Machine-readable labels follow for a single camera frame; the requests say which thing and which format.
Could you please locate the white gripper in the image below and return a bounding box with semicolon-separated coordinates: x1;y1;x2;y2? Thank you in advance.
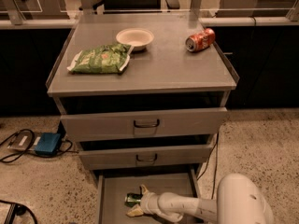
126;185;160;217

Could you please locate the green soda can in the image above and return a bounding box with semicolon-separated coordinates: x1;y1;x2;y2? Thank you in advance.
124;192;143;207

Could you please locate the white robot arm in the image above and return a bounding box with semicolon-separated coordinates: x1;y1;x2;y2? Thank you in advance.
124;174;274;224

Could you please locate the grey bottom drawer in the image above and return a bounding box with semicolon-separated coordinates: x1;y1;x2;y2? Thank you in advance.
95;170;200;224

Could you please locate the grey drawer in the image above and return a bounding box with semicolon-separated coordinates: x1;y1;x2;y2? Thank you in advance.
79;145;212;170
61;107;227;142
95;170;200;224

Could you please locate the grey middle drawer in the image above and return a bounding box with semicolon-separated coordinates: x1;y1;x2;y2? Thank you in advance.
79;145;212;170

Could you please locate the grey top drawer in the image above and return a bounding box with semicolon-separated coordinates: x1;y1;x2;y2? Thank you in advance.
61;107;227;142

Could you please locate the grey drawer cabinet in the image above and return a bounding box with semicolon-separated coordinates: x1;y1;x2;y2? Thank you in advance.
45;12;240;224

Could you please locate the orange soda can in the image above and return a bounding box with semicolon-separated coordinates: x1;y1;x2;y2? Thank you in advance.
185;28;216;52

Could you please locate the blue electronic box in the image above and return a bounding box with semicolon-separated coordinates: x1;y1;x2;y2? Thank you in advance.
34;133;61;156

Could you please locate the grey flat device on floor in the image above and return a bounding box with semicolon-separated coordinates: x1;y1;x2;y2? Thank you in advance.
7;131;41;151

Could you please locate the green chip bag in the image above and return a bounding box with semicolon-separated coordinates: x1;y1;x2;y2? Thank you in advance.
67;43;134;74

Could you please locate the black cable beside cabinet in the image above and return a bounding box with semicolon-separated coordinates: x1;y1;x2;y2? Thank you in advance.
196;132;220;200

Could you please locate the black cable bottom left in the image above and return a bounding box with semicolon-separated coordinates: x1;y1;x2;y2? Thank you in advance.
0;199;39;224

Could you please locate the black cable on floor left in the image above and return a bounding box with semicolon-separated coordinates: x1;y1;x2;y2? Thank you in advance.
0;128;78;164

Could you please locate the glass partition rail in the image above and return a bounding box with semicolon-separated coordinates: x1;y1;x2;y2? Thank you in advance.
1;0;298;26

